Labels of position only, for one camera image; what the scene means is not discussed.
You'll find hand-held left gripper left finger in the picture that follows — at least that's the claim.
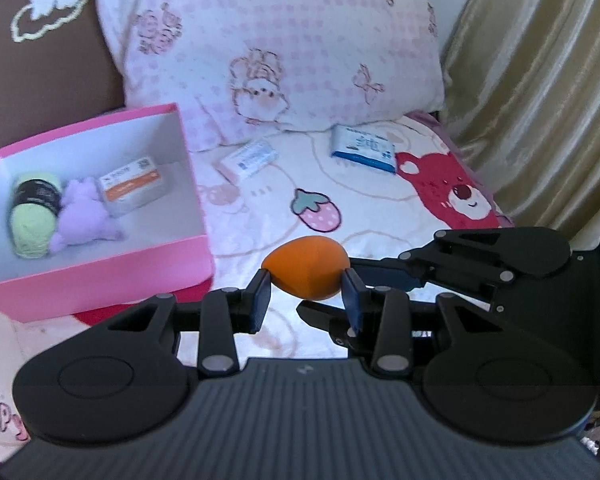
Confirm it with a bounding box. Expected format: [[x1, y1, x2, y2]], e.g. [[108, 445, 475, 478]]
[[108, 269, 273, 379]]

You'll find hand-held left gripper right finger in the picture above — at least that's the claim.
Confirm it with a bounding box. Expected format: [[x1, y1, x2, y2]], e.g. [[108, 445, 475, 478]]
[[342, 268, 517, 377]]

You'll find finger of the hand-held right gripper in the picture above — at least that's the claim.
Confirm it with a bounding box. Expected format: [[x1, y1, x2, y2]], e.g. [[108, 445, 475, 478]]
[[296, 300, 377, 359], [350, 226, 517, 297]]

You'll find orange makeup sponge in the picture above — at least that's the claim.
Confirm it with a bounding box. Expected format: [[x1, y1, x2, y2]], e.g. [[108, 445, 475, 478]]
[[261, 236, 352, 302]]

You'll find blue white tissue packet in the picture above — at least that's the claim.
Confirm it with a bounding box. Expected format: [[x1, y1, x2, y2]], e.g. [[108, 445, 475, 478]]
[[330, 124, 397, 175]]

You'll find pink cardboard box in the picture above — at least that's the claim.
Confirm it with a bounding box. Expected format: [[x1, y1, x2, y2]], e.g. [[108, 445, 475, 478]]
[[0, 103, 216, 323]]

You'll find small white printed packet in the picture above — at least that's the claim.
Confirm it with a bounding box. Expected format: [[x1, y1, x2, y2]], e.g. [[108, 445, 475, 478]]
[[219, 141, 279, 181]]

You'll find white orange-label floss box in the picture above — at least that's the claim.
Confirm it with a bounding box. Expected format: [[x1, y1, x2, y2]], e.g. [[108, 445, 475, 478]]
[[97, 156, 173, 218]]

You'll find purple plush toy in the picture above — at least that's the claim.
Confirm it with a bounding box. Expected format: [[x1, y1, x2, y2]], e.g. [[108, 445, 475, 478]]
[[49, 176, 126, 253]]

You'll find green yarn ball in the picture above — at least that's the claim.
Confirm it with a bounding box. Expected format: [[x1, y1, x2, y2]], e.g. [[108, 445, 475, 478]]
[[11, 172, 63, 259]]

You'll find gold curtain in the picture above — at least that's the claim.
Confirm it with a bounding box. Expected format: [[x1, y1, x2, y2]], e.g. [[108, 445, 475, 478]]
[[440, 0, 600, 251]]

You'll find pink checked pillow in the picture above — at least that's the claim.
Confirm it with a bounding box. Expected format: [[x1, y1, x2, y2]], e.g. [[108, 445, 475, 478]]
[[89, 0, 446, 153]]

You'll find brown pillow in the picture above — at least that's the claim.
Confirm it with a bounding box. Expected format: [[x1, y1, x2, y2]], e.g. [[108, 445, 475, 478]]
[[0, 0, 126, 171]]

